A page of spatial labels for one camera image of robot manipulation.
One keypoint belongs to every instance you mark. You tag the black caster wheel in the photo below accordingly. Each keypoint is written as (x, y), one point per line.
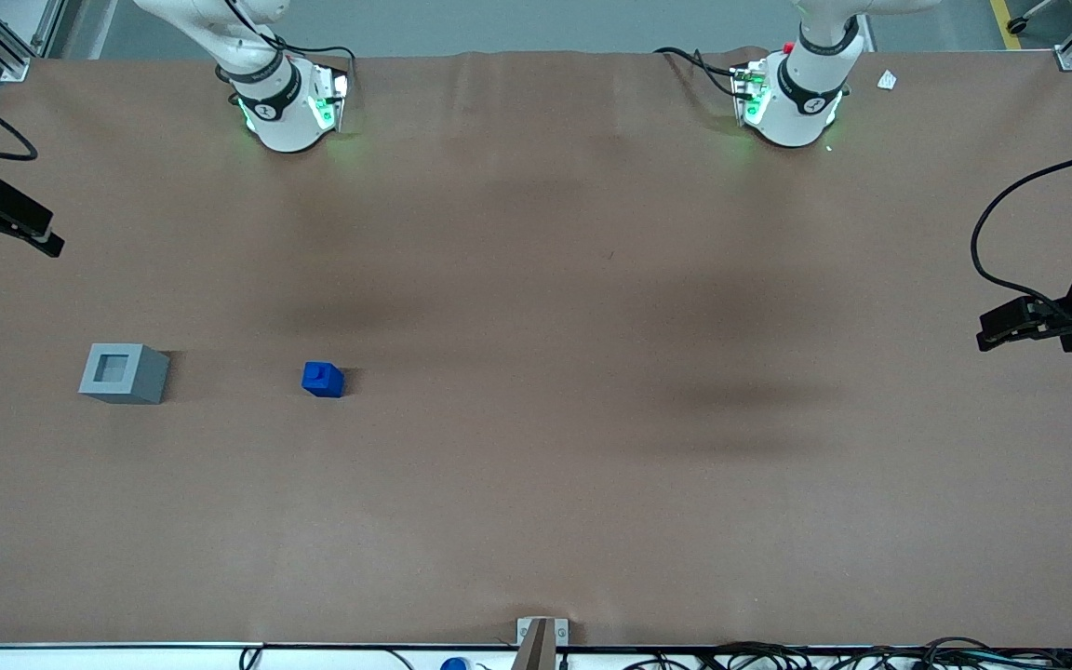
(1017, 25)

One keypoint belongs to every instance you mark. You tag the brown camera post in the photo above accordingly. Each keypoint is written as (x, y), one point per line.
(536, 653)

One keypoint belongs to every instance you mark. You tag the gray square base block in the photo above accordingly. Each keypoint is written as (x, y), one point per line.
(140, 386)

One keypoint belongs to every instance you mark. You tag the small blue round object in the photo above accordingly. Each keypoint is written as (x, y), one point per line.
(453, 664)

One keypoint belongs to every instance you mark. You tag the blue plastic part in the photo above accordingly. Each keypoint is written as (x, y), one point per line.
(322, 381)

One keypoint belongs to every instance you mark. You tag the gray metal bracket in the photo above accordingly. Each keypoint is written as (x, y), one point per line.
(562, 633)

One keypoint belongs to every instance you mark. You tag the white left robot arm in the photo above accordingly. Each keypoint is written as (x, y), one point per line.
(797, 112)

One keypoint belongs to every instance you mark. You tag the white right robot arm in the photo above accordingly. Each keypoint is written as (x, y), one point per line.
(280, 121)

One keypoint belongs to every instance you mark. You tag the small white paper scrap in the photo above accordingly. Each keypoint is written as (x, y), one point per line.
(887, 80)

